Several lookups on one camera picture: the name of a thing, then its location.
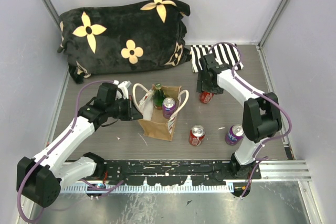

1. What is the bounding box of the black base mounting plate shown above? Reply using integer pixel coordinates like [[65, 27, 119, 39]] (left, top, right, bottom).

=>
[[75, 159, 263, 187]]

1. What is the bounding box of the purple Fanta can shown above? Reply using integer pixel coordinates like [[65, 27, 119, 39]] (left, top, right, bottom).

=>
[[225, 124, 244, 145], [162, 97, 176, 119]]

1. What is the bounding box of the red Coca-Cola can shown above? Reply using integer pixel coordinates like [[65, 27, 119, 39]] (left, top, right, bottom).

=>
[[199, 91, 215, 104], [188, 125, 205, 146]]

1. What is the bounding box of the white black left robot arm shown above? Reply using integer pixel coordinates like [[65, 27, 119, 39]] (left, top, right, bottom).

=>
[[16, 81, 143, 208]]

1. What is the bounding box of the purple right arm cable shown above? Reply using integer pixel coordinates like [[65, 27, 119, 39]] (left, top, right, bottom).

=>
[[204, 41, 292, 199]]

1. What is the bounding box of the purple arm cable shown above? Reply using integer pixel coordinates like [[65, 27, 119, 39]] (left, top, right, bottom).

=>
[[16, 80, 125, 223], [204, 41, 292, 199]]

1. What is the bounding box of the black white striped cloth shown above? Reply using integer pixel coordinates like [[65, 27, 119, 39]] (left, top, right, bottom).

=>
[[190, 44, 240, 73]]

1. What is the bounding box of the green glass bottle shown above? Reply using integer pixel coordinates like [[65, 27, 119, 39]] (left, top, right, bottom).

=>
[[152, 83, 166, 110]]

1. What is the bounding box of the aluminium front rail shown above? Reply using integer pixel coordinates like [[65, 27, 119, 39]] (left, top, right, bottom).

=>
[[25, 159, 313, 193]]

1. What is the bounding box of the watermelon print jute bag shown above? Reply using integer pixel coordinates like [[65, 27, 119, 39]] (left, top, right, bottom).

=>
[[132, 83, 189, 142]]

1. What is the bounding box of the black floral plush blanket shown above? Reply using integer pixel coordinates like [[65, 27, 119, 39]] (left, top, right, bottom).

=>
[[58, 0, 191, 84]]

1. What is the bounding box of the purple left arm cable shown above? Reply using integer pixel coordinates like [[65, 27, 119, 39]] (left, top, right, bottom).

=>
[[16, 80, 125, 223]]

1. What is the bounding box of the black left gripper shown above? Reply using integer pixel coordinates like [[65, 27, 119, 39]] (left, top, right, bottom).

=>
[[107, 95, 143, 121]]

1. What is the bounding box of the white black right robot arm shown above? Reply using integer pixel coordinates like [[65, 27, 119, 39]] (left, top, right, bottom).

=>
[[196, 54, 282, 179]]

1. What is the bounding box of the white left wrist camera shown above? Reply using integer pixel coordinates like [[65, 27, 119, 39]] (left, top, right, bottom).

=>
[[113, 80, 131, 100]]

